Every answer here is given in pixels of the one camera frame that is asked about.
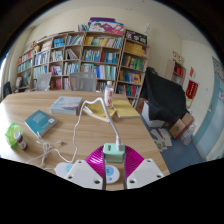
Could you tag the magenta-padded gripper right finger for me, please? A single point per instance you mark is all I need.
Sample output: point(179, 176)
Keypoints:
point(145, 172)

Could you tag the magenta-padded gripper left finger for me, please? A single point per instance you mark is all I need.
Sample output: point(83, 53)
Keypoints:
point(83, 173)

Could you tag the mint green charger block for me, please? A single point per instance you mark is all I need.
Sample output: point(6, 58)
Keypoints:
point(114, 155)

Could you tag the papers on floor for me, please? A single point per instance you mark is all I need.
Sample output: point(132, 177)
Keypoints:
point(161, 138)

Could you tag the white storage box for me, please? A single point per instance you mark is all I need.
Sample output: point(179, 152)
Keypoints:
point(150, 118)

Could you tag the cardboard box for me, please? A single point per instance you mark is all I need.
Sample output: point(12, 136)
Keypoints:
point(180, 126)

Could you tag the open yellow book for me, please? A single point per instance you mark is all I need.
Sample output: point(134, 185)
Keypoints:
point(96, 111)

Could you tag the closed yellow book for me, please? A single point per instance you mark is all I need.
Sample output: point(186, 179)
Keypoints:
point(126, 108)

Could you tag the teal book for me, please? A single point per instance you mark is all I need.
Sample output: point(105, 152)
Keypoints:
point(40, 121)

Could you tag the grey book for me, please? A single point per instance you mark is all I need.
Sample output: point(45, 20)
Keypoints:
point(66, 105)

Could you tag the small red-labelled jar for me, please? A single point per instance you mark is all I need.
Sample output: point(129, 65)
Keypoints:
point(21, 141)

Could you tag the black cloth cover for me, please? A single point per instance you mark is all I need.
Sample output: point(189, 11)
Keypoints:
point(163, 96)

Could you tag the white bottle with red label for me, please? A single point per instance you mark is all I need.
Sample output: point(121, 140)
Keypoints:
point(108, 95)

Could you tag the green translucent container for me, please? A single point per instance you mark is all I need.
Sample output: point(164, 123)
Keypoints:
point(10, 133)

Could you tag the wide grey translucent chair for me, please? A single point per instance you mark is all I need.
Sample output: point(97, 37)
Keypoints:
point(83, 81)

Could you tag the red hanging banner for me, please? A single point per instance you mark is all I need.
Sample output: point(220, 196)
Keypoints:
point(192, 89)

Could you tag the narrow grey translucent chair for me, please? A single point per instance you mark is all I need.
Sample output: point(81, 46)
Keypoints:
point(43, 81)

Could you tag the dark office chair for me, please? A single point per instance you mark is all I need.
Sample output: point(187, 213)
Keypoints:
point(7, 89)

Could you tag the large wooden bookshelf unit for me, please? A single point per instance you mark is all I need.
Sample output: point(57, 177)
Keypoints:
point(96, 56)

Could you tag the small wooden wall shelf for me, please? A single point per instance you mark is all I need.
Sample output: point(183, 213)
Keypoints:
point(176, 71)

